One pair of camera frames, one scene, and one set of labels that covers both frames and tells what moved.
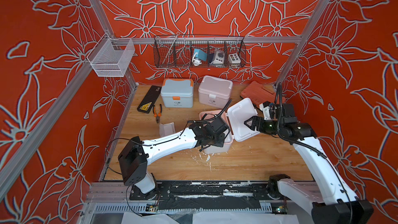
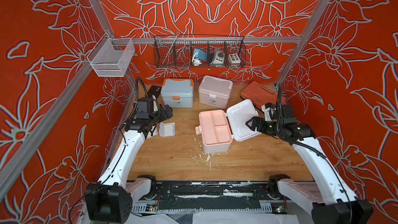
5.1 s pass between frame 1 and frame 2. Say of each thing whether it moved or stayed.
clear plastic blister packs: stayed
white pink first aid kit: stayed
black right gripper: stayed
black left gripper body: moved
